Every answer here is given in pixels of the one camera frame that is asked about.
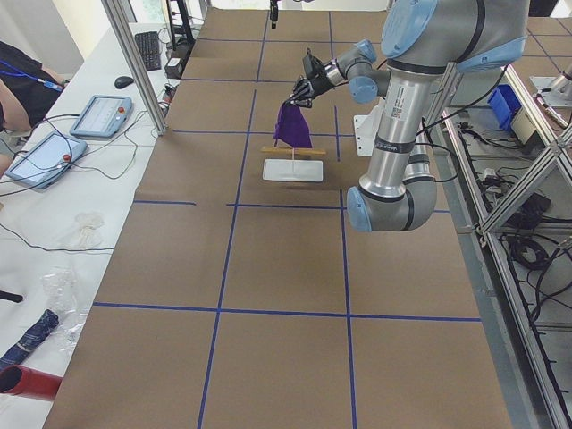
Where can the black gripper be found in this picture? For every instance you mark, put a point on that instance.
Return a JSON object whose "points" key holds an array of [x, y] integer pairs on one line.
{"points": [[318, 83], [273, 10]]}

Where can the purple microfiber towel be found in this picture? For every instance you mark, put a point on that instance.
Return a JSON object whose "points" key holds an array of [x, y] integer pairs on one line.
{"points": [[291, 127]]}

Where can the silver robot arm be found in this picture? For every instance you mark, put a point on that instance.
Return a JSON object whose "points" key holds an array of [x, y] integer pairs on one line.
{"points": [[419, 40]]}

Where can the wooden rack rod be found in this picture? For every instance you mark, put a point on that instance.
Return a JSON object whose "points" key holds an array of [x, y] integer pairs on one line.
{"points": [[294, 151]]}

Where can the white towel rack base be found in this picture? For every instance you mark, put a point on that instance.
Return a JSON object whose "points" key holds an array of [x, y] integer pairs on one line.
{"points": [[293, 170]]}

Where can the small black box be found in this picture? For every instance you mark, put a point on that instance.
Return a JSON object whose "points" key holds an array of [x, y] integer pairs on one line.
{"points": [[173, 68]]}

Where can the black keyboard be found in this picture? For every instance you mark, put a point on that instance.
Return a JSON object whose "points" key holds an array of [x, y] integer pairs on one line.
{"points": [[149, 48]]}

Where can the black computer mouse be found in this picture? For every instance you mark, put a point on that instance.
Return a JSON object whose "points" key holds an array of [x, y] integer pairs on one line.
{"points": [[123, 82]]}

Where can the far teach pendant tablet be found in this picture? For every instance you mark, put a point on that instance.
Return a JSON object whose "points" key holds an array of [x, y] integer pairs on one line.
{"points": [[102, 117]]}

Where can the teach pendant tablet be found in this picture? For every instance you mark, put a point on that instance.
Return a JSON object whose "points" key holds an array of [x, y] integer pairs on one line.
{"points": [[102, 117], [47, 161]]}

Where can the blue storage bin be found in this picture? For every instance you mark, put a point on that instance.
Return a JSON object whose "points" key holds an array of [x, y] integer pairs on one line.
{"points": [[505, 105]]}

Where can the seated person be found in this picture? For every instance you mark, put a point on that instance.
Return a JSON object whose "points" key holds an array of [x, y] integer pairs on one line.
{"points": [[29, 89]]}

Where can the near teach pendant tablet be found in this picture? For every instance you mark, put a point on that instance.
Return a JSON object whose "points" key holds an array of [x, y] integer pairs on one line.
{"points": [[47, 161]]}

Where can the clear plastic bag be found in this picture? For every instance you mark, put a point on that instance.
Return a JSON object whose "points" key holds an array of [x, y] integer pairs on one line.
{"points": [[64, 300]]}

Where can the dark blue folded umbrella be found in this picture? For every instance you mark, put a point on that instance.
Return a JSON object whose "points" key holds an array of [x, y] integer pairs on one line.
{"points": [[30, 340]]}

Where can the red cylinder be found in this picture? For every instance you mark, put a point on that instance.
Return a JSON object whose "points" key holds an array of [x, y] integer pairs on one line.
{"points": [[29, 383]]}

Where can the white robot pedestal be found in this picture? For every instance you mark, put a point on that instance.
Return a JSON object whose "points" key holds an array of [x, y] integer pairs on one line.
{"points": [[365, 130]]}

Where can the aluminium frame post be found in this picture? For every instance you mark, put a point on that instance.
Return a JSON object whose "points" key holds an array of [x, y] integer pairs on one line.
{"points": [[120, 25]]}

